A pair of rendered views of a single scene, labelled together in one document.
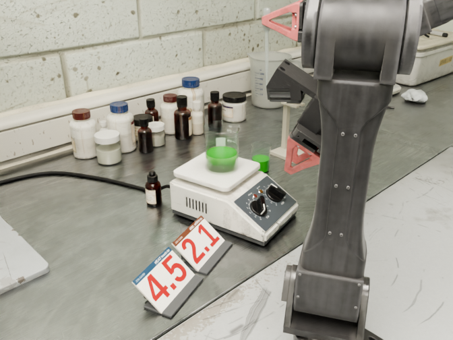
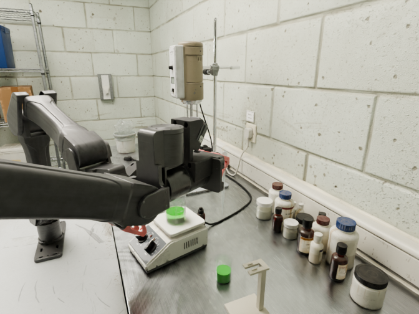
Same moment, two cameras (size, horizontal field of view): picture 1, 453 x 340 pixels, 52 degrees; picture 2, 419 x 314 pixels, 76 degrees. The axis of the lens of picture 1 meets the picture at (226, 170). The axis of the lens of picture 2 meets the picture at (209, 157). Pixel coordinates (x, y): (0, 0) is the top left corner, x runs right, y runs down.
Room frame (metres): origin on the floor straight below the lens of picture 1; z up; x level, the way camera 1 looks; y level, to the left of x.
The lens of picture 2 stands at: (1.09, -0.61, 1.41)
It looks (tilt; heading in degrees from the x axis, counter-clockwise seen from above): 18 degrees down; 110
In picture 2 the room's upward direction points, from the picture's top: straight up
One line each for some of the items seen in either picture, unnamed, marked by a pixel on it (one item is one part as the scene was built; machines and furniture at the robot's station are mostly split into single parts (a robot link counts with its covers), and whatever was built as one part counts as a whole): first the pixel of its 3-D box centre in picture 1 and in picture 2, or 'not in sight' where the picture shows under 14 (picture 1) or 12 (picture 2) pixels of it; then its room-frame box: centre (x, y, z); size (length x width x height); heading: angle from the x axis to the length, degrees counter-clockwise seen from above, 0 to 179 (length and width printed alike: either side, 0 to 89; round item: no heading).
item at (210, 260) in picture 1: (203, 243); not in sight; (0.62, 0.04, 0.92); 0.09 x 0.06 x 0.04; 154
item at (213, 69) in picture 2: not in sight; (209, 69); (0.66, 0.55, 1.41); 0.25 x 0.11 x 0.05; 44
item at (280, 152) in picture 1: (294, 129); (249, 291); (1.01, -0.16, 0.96); 0.08 x 0.08 x 0.13; 43
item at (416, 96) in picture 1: (416, 95); not in sight; (1.42, -0.60, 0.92); 0.08 x 0.08 x 0.04; 41
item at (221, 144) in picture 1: (222, 148); (174, 209); (0.75, 0.01, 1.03); 0.07 x 0.06 x 0.08; 47
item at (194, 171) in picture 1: (217, 168); (178, 220); (0.76, 0.02, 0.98); 0.12 x 0.12 x 0.01; 57
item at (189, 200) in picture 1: (229, 193); (171, 235); (0.74, -0.01, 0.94); 0.22 x 0.13 x 0.08; 57
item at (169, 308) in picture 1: (169, 280); not in sight; (0.53, 0.08, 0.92); 0.09 x 0.06 x 0.04; 154
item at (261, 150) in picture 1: (260, 157); (223, 268); (0.93, -0.08, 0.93); 0.04 x 0.04 x 0.06
